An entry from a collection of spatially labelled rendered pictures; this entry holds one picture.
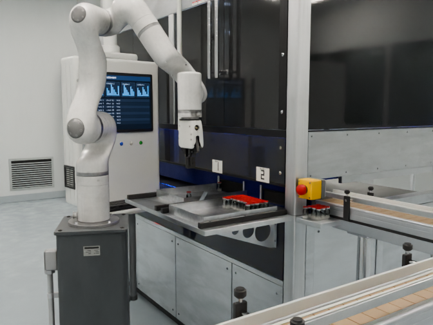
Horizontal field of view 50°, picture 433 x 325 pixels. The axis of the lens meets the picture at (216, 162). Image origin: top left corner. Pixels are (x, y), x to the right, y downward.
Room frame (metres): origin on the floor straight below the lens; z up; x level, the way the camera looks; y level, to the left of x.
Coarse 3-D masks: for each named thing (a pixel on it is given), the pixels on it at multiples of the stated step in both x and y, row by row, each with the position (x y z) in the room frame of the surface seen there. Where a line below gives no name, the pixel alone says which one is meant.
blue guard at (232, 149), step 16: (160, 128) 2.67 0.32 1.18; (160, 144) 2.67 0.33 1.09; (176, 144) 2.52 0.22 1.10; (208, 144) 2.25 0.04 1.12; (224, 144) 2.13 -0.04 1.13; (240, 144) 2.03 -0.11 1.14; (256, 144) 1.93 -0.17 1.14; (272, 144) 1.85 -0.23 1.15; (176, 160) 2.52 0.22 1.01; (208, 160) 2.25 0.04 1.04; (224, 160) 2.13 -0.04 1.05; (240, 160) 2.03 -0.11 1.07; (256, 160) 1.93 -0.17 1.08; (272, 160) 1.85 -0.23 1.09; (272, 176) 1.85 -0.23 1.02
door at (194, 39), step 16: (176, 16) 2.52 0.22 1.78; (192, 16) 2.39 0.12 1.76; (176, 32) 2.53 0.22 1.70; (192, 32) 2.39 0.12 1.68; (176, 48) 2.53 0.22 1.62; (192, 48) 2.39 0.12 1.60; (192, 64) 2.39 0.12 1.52; (208, 80) 2.26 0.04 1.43; (176, 96) 2.53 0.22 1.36; (208, 96) 2.26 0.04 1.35; (176, 112) 2.53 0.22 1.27; (208, 112) 2.26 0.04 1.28
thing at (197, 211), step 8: (208, 200) 1.89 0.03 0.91; (216, 200) 1.92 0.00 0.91; (176, 208) 1.75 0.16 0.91; (184, 208) 1.83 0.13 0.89; (192, 208) 1.85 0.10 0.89; (200, 208) 1.87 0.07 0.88; (208, 208) 1.87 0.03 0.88; (216, 208) 1.87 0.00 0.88; (224, 208) 1.87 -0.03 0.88; (264, 208) 1.73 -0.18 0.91; (272, 208) 1.75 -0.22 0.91; (184, 216) 1.69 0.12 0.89; (192, 216) 1.64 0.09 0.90; (200, 216) 1.60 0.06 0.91; (208, 216) 1.59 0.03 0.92; (216, 216) 1.61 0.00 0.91; (224, 216) 1.63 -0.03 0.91; (232, 216) 1.65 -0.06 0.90
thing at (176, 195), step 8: (200, 184) 2.28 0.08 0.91; (208, 184) 2.30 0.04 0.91; (160, 192) 2.11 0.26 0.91; (168, 192) 2.17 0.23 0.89; (176, 192) 2.20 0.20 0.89; (184, 192) 2.22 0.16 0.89; (192, 192) 2.24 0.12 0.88; (200, 192) 2.24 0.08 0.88; (208, 192) 2.24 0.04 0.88; (216, 192) 2.24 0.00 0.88; (224, 192) 2.24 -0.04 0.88; (232, 192) 2.07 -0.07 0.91; (240, 192) 2.09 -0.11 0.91; (168, 200) 2.04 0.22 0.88; (176, 200) 1.98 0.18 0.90; (184, 200) 1.93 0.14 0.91; (192, 200) 1.95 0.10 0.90
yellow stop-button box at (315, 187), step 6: (300, 180) 1.70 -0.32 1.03; (306, 180) 1.68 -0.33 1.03; (312, 180) 1.68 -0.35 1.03; (318, 180) 1.68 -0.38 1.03; (324, 180) 1.69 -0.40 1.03; (306, 186) 1.67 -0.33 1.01; (312, 186) 1.66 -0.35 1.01; (318, 186) 1.68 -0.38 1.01; (324, 186) 1.69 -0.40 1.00; (306, 192) 1.67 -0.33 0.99; (312, 192) 1.66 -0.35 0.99; (318, 192) 1.68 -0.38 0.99; (324, 192) 1.69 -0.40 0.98; (306, 198) 1.68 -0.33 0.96; (312, 198) 1.66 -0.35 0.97; (318, 198) 1.68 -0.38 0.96
